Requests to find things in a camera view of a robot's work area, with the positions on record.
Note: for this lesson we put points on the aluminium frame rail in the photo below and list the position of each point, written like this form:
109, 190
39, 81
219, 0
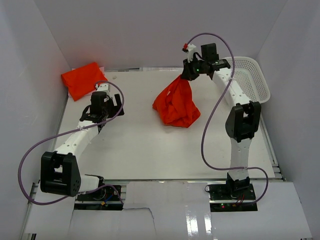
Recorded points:
24, 234

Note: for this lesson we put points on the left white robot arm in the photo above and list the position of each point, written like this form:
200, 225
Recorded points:
60, 173

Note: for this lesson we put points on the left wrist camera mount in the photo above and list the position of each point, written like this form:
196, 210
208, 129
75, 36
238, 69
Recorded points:
103, 87

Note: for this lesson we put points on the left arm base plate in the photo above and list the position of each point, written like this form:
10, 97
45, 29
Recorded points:
105, 199

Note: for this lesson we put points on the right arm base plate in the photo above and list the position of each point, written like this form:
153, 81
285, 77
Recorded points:
221, 200

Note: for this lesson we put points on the orange t-shirt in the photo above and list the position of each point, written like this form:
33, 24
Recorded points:
175, 105
81, 81

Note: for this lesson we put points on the white perforated plastic basket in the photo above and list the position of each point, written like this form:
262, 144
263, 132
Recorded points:
250, 78

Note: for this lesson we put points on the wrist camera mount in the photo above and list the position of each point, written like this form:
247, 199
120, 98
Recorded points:
103, 87
190, 50

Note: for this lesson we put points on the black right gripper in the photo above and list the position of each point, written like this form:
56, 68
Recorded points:
187, 74

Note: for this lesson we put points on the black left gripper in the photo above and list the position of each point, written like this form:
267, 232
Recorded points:
115, 109

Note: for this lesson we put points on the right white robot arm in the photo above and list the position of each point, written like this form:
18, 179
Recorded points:
244, 117

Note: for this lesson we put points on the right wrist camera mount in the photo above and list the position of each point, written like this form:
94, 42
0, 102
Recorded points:
190, 50

